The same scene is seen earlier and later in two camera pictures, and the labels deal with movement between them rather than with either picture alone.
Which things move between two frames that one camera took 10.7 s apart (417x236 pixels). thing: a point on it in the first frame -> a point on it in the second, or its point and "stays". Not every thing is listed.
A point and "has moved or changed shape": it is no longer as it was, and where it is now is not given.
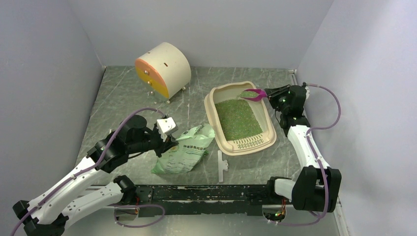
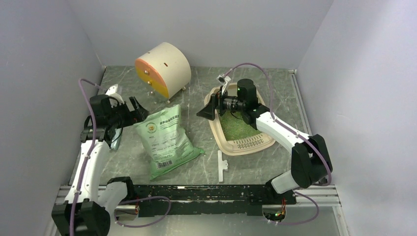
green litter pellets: x=237 y=119 stays
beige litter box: x=239 y=125 stays
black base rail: x=230 y=200 stays
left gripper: x=164 y=146 -> x=132 y=117
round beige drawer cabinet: x=163 y=71 stays
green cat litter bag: x=192 y=147 has moved or changed shape
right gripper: x=271 y=92 -> x=217 y=101
